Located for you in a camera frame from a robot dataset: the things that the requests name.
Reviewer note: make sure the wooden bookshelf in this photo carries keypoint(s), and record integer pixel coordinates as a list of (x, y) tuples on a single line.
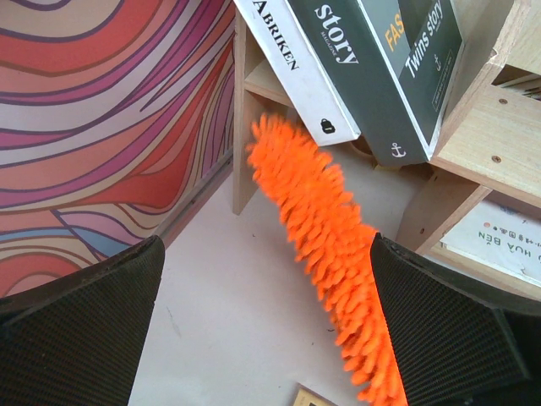
[(489, 141)]

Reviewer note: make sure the orange microfiber duster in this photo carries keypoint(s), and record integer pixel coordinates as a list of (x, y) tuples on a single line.
[(325, 224)]

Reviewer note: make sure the yellow calculator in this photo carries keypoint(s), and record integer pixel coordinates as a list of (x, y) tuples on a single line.
[(307, 397)]

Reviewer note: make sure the white spiral notebook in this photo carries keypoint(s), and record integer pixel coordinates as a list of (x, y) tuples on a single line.
[(504, 236)]

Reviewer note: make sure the white magazine underneath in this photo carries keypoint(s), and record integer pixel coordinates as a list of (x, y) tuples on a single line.
[(302, 75)]

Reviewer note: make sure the black white magazine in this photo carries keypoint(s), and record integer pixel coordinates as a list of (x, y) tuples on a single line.
[(393, 64)]

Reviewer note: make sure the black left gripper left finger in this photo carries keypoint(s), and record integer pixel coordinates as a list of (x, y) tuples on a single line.
[(78, 340)]

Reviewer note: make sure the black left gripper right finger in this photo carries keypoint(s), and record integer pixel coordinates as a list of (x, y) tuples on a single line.
[(457, 340)]

